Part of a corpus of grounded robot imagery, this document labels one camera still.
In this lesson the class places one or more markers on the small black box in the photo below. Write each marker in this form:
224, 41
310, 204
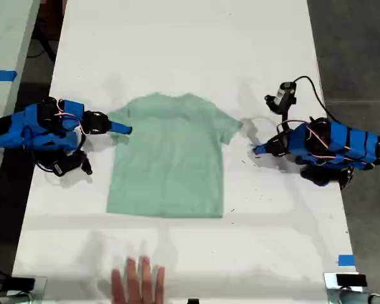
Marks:
22, 283
351, 280

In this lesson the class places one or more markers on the small black clip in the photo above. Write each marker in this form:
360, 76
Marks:
193, 301

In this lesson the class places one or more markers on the blue and black arm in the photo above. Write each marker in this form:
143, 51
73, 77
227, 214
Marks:
35, 133
342, 145

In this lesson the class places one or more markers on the pale green T-shirt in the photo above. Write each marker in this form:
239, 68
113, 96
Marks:
168, 155

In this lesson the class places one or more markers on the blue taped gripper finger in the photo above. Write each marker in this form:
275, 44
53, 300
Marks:
267, 146
114, 124
269, 153
117, 131

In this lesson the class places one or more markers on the white side table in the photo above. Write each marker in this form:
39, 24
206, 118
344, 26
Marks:
6, 41

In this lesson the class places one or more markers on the person's hand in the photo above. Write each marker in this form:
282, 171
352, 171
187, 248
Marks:
136, 285

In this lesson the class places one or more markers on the black camera stalk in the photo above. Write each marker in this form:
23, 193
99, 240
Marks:
285, 117

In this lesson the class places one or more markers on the short blue tape piece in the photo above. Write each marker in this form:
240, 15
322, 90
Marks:
346, 260

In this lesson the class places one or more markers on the metal table bracket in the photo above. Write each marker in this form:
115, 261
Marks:
39, 289
331, 293

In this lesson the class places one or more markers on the long blue tape strip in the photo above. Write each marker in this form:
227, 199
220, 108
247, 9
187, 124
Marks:
1, 75

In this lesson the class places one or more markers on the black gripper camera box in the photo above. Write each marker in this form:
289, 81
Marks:
282, 96
68, 164

